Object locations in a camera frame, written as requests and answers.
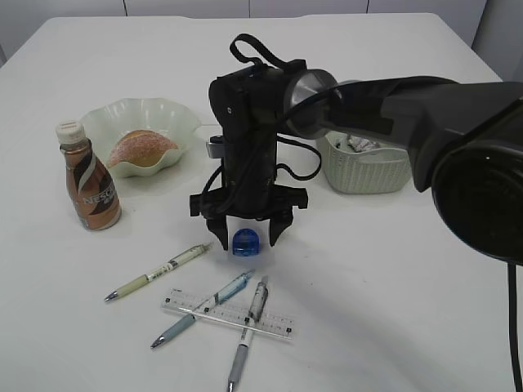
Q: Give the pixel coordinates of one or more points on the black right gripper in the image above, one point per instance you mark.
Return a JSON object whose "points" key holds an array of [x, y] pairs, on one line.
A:
{"points": [[249, 105]]}

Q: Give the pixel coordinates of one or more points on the blue pencil sharpener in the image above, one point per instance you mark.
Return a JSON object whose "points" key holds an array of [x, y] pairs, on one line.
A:
{"points": [[246, 242]]}

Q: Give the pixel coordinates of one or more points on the clear plastic ruler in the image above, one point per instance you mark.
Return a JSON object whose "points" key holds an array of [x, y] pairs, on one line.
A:
{"points": [[232, 313]]}

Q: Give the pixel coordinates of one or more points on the golden bread loaf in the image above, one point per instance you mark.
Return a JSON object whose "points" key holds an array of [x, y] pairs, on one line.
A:
{"points": [[142, 148]]}

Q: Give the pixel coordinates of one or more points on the paper with brown strip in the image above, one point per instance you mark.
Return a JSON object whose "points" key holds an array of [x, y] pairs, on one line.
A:
{"points": [[360, 145]]}

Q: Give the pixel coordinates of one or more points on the brown Nescafe coffee bottle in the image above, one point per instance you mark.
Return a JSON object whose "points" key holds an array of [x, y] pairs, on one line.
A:
{"points": [[90, 186]]}

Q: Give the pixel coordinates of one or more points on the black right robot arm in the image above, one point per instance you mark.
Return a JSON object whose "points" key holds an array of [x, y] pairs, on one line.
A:
{"points": [[464, 143]]}

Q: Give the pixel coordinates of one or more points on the light blue ballpoint pen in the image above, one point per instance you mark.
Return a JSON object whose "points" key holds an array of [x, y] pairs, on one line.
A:
{"points": [[219, 297]]}

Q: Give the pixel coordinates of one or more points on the cream white ballpoint pen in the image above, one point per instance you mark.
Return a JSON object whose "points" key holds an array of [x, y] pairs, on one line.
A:
{"points": [[165, 268]]}

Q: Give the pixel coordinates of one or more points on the pale green woven plastic basket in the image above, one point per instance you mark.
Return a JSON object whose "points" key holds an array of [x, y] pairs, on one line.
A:
{"points": [[379, 171]]}

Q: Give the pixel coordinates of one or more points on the pale green wavy glass bowl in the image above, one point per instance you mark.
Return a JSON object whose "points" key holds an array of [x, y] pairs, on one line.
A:
{"points": [[107, 125]]}

